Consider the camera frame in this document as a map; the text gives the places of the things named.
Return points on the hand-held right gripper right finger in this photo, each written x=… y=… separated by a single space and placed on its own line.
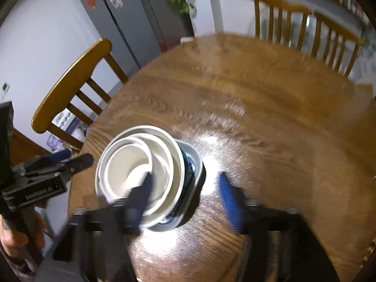
x=230 y=202

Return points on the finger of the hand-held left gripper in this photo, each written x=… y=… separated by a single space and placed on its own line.
x=79 y=163
x=60 y=155

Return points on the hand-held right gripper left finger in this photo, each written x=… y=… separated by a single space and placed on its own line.
x=142 y=195

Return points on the small white bowl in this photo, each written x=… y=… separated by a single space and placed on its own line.
x=129 y=164

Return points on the medium white bowl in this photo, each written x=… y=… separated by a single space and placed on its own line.
x=162 y=158

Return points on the blue plate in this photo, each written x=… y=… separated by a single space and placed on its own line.
x=200 y=167

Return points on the white bowls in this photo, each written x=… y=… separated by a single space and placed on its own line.
x=175 y=160

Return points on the person's left forearm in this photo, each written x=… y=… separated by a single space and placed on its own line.
x=14 y=265

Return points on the person's left hand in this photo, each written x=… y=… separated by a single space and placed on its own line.
x=8 y=236

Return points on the printed bags under chair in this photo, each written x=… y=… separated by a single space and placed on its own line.
x=66 y=129

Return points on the wooden chair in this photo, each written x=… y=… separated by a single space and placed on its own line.
x=279 y=4
x=337 y=28
x=70 y=79

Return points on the grey refrigerator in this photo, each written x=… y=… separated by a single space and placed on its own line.
x=132 y=20

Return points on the red fridge magnet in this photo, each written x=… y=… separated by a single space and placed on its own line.
x=91 y=2

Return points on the wall socket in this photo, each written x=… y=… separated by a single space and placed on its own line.
x=5 y=87

